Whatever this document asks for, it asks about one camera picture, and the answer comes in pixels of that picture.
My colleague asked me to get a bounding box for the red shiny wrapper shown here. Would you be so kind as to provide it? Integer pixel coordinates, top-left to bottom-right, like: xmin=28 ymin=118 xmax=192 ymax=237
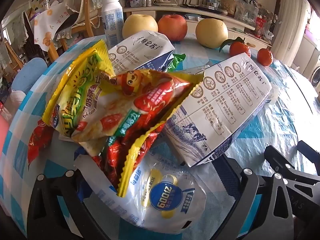
xmin=27 ymin=119 xmax=54 ymax=165

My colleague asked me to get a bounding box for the white printed plastic bag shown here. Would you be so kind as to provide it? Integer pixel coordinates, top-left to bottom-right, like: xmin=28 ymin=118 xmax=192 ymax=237
xmin=74 ymin=152 xmax=208 ymax=234

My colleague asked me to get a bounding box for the crumpled white wrapper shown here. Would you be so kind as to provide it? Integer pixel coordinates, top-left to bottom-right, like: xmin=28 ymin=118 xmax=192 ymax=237
xmin=266 ymin=85 xmax=278 ymax=105

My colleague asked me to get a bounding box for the wooden chair with cushion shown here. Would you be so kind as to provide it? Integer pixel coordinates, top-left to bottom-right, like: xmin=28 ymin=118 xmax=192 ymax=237
xmin=47 ymin=0 xmax=102 ymax=63

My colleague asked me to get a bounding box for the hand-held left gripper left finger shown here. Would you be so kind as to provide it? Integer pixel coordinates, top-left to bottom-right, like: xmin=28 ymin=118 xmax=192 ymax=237
xmin=26 ymin=169 xmax=110 ymax=240

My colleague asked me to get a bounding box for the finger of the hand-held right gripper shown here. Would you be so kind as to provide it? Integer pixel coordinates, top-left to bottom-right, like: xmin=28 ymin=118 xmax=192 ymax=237
xmin=297 ymin=140 xmax=320 ymax=159
xmin=264 ymin=145 xmax=320 ymax=184

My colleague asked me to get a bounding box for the yellow apple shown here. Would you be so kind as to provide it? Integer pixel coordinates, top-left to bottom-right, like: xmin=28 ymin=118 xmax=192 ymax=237
xmin=195 ymin=18 xmax=229 ymax=49
xmin=122 ymin=14 xmax=159 ymax=40

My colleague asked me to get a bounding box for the pink plastic basin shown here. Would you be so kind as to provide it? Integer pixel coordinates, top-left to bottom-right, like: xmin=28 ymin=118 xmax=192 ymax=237
xmin=0 ymin=115 xmax=12 ymax=160

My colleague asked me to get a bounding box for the white television cabinet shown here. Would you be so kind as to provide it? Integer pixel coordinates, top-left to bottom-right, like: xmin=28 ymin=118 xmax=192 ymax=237
xmin=124 ymin=4 xmax=273 ymax=51

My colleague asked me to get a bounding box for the person's leg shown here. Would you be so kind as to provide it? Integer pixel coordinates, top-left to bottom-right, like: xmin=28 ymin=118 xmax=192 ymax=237
xmin=11 ymin=57 xmax=48 ymax=98

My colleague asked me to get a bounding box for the leafy tangerine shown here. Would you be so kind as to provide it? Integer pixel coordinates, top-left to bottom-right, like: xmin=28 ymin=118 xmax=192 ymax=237
xmin=219 ymin=37 xmax=251 ymax=58

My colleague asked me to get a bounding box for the red apple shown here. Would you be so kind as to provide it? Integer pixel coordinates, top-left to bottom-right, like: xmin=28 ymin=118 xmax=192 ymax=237
xmin=157 ymin=14 xmax=188 ymax=42

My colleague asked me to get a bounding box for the red yellow oatmeal bag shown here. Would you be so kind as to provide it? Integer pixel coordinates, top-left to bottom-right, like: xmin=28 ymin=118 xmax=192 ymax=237
xmin=71 ymin=69 xmax=204 ymax=198

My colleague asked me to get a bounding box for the fruit print tablecloth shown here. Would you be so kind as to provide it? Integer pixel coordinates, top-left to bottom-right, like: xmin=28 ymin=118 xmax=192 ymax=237
xmin=34 ymin=1 xmax=67 ymax=53

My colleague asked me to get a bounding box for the red box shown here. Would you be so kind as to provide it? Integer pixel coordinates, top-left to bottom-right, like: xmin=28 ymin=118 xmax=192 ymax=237
xmin=255 ymin=15 xmax=266 ymax=38

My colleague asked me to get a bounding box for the clear plastic bag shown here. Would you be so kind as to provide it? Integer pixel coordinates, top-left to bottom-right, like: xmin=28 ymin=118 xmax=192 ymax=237
xmin=234 ymin=0 xmax=259 ymax=25

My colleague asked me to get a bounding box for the blue checkered tablecloth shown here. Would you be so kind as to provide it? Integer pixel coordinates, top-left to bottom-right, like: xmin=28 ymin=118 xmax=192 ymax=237
xmin=0 ymin=33 xmax=320 ymax=240

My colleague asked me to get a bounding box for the washing machine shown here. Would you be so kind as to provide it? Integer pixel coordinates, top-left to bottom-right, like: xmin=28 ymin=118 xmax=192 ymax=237
xmin=310 ymin=60 xmax=320 ymax=93

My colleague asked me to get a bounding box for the white curtain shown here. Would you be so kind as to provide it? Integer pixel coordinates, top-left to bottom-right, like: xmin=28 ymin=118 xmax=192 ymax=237
xmin=271 ymin=0 xmax=311 ymax=65

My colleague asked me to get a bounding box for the white blue milk carton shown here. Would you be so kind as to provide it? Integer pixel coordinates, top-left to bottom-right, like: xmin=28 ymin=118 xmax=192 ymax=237
xmin=164 ymin=52 xmax=273 ymax=167
xmin=108 ymin=30 xmax=175 ymax=73

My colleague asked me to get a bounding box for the brown bag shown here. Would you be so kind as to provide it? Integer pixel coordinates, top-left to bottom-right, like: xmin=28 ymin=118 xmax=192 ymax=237
xmin=220 ymin=0 xmax=237 ymax=15

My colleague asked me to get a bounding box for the white plastic bottle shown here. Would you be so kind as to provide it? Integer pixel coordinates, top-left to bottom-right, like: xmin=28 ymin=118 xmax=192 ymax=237
xmin=101 ymin=0 xmax=124 ymax=48

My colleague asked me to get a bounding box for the yellow green oatmeal bag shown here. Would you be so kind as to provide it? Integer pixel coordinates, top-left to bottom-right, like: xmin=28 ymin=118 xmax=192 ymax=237
xmin=42 ymin=40 xmax=116 ymax=140

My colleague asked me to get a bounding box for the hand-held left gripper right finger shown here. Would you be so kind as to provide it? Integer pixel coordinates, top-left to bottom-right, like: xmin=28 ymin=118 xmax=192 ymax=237
xmin=210 ymin=152 xmax=295 ymax=240

